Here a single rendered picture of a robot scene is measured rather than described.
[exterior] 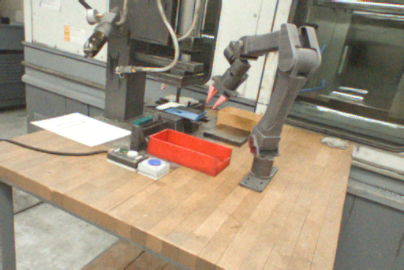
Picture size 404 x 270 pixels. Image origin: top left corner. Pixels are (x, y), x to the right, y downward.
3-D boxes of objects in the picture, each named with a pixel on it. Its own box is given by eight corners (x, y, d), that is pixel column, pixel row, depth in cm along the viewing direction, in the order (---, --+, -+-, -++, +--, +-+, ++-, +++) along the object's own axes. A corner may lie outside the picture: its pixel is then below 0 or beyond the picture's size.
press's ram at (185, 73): (181, 96, 116) (192, 5, 106) (122, 80, 126) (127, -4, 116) (203, 90, 131) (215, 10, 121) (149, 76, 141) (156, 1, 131)
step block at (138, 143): (136, 152, 108) (139, 127, 105) (129, 150, 109) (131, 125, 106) (147, 147, 114) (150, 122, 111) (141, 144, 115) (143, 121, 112)
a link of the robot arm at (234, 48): (216, 57, 119) (227, 25, 111) (237, 58, 123) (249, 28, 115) (228, 75, 112) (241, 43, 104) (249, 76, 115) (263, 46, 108)
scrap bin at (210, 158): (215, 177, 99) (218, 159, 97) (147, 153, 109) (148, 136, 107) (230, 164, 110) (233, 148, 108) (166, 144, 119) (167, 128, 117)
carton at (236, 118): (268, 142, 140) (272, 125, 138) (215, 126, 150) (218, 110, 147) (276, 135, 151) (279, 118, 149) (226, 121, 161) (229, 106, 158)
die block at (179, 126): (173, 141, 122) (176, 122, 120) (151, 134, 126) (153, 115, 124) (198, 129, 140) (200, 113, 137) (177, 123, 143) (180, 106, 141)
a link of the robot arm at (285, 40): (233, 36, 108) (297, 19, 81) (256, 39, 112) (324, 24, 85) (231, 74, 110) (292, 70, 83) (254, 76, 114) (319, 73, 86)
